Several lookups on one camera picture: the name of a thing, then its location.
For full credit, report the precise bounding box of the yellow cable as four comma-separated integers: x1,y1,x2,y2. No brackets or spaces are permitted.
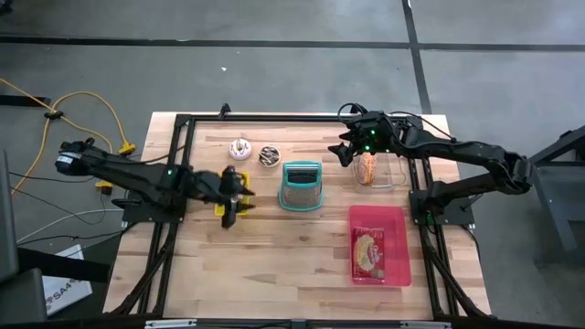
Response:
0,76,138,196

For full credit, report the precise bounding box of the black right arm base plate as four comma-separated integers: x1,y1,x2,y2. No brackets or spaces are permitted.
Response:
408,188,477,230

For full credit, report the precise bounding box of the black side table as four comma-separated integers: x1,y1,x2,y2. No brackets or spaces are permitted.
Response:
502,123,585,269

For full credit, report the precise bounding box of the white cardboard box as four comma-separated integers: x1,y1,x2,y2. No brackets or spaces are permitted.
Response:
41,242,94,318

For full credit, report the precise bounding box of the clear plastic container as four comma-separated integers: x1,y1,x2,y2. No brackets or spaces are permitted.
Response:
348,136,408,194

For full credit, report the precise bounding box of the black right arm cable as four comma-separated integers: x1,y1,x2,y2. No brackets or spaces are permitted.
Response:
336,101,369,125

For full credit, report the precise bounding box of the white cable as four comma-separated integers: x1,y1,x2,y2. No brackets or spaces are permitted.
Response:
15,207,126,245

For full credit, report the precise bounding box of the teal handled metal box grater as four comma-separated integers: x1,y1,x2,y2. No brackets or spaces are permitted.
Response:
277,159,326,213

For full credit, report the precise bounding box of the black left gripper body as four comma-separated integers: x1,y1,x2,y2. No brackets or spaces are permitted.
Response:
181,164,240,230

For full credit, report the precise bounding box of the silver metal bracket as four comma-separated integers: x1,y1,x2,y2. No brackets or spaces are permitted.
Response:
144,318,199,329
398,320,453,329

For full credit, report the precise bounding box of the sugared long bread roll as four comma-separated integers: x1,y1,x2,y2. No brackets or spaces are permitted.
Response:
356,151,379,186

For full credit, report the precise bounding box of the pale purple frosted donut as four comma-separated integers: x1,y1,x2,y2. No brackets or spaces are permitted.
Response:
228,137,254,162

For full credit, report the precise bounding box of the pink plastic tray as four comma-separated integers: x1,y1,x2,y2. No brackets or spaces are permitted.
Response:
347,204,413,288

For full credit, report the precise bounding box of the yellow cable plug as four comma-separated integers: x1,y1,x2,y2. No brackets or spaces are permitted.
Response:
93,177,116,196

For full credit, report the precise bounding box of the yellow plastic basket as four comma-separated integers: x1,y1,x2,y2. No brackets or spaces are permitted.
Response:
213,171,252,218

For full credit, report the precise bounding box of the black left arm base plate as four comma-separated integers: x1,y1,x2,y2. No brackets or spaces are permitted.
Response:
122,194,190,226

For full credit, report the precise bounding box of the chocolate frosted donut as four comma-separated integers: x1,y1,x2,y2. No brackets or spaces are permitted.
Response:
257,144,282,169

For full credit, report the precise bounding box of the black metal table frame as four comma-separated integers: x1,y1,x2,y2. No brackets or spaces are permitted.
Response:
108,101,493,322

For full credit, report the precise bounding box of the grey cabinet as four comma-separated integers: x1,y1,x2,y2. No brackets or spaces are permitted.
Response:
0,145,49,327

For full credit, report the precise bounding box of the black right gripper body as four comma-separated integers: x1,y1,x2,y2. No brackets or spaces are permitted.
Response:
350,110,402,155

